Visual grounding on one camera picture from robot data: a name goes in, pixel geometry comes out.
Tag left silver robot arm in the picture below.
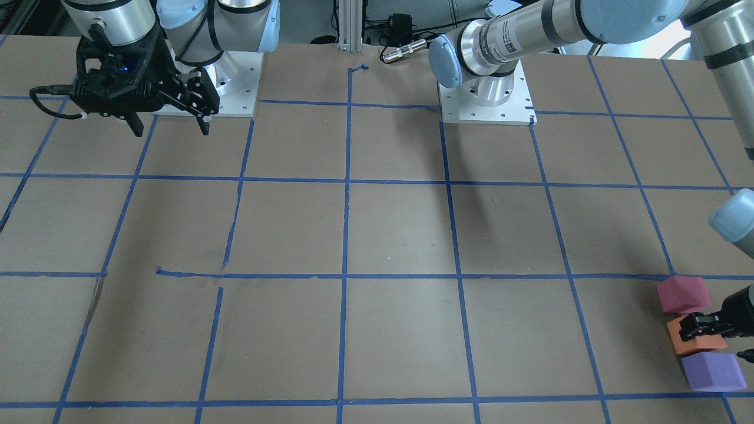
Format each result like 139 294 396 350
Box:
429 1 752 281

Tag aluminium frame post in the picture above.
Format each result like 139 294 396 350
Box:
334 0 365 54

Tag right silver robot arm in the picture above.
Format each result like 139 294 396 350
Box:
62 1 280 137

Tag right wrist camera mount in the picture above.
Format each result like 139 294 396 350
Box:
70 21 177 117

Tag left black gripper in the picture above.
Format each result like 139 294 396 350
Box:
679 285 754 362

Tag pink foam block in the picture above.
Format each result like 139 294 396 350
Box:
656 276 712 314

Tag purple foam block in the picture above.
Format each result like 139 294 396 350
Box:
681 352 747 392

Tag orange foam block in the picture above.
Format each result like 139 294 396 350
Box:
667 316 728 356

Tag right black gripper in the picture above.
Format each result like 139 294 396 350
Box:
125 59 220 137

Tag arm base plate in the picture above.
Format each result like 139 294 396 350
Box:
437 61 538 126
151 50 263 118

